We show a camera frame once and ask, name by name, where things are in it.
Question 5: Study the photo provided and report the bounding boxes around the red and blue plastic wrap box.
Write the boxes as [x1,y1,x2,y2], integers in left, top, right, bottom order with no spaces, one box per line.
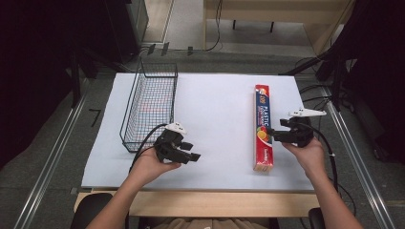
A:
[252,83,275,173]

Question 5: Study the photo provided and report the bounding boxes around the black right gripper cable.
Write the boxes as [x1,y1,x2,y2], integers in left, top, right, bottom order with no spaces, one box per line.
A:
[299,121,357,219]

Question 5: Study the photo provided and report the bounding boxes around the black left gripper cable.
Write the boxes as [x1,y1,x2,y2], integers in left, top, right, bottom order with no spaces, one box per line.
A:
[128,122,169,174]

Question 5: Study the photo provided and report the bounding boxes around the metal floor rail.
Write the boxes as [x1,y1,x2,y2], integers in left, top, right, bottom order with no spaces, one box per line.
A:
[319,85,396,229]
[11,78,91,229]

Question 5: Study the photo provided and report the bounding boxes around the light wooden desk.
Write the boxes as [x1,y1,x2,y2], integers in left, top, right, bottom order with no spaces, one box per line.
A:
[202,0,355,55]

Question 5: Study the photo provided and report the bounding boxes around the black cabinet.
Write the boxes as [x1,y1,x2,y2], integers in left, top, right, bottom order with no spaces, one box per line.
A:
[103,0,150,64]

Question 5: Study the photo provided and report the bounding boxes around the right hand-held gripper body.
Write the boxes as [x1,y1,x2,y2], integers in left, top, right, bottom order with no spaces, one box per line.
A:
[285,107,328,149]

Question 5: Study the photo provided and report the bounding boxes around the black wire basket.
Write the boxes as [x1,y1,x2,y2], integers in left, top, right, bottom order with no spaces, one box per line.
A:
[118,61,179,154]

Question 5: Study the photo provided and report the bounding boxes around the black chair armrest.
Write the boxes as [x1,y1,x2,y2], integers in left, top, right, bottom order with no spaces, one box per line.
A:
[308,206,327,229]
[70,192,130,229]

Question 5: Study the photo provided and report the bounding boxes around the person's right hand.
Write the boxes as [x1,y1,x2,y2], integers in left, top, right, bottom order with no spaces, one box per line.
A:
[281,137,327,179]

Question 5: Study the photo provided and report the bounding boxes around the black floor cables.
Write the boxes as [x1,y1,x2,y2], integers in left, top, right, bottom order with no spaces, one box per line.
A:
[298,83,333,112]

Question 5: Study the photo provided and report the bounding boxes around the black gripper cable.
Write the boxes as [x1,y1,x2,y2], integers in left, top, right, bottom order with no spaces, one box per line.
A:
[299,121,357,219]
[128,122,169,174]

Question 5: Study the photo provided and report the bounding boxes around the white table cover sheet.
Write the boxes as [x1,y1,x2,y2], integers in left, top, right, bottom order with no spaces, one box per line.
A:
[80,73,316,193]

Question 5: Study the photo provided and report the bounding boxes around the black hanging cable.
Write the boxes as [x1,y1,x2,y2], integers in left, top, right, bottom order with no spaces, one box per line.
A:
[204,0,224,52]

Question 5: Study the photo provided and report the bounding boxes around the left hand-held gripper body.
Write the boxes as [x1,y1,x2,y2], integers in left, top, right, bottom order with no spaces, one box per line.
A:
[153,122,189,164]

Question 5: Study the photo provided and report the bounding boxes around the person's left hand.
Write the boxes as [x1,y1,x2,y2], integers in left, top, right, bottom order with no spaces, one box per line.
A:
[128,147,182,188]

